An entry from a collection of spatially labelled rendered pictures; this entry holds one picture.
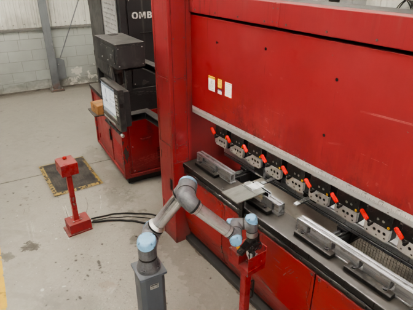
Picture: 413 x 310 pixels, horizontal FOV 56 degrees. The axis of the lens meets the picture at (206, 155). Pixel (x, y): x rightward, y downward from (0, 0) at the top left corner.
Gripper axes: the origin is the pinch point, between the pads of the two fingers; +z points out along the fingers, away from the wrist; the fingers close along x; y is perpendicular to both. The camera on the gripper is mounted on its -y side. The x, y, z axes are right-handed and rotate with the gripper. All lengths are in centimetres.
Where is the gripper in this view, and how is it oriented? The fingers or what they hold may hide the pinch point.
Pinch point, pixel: (249, 260)
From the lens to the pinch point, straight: 268.9
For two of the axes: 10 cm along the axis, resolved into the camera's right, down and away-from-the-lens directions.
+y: 8.0, -3.4, 4.9
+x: -5.9, -3.6, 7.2
